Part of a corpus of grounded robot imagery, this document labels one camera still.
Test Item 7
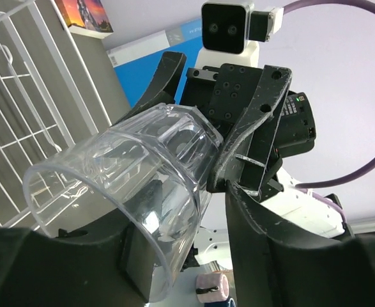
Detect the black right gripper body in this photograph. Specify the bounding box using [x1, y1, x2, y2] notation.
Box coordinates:
[181, 63, 316, 190]

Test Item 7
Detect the white wire dish rack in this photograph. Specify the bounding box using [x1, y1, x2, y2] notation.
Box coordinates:
[0, 1, 130, 226]

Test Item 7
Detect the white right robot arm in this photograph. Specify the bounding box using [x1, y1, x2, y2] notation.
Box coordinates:
[165, 56, 346, 238]

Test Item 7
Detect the clear faceted plastic cup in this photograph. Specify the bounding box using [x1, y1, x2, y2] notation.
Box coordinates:
[23, 103, 223, 303]

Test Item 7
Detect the blue ring binder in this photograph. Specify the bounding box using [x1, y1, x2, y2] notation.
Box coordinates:
[107, 19, 203, 107]

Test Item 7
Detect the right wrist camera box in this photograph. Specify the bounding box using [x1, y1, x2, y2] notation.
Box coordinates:
[201, 1, 284, 54]

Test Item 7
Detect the pink tape roll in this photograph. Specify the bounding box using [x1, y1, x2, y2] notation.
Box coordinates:
[195, 272, 229, 303]

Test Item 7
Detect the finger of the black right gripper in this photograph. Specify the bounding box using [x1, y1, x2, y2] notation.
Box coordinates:
[114, 51, 187, 125]
[207, 65, 293, 193]

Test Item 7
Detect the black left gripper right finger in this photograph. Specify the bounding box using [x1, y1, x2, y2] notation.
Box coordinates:
[226, 182, 375, 306]

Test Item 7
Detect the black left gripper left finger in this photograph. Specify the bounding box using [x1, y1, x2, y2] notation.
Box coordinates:
[0, 180, 195, 306]

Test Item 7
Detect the Jane Eyre paperback book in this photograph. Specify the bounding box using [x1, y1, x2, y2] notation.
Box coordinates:
[55, 0, 114, 39]

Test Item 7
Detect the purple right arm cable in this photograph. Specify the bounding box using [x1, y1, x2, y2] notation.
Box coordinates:
[281, 0, 375, 218]

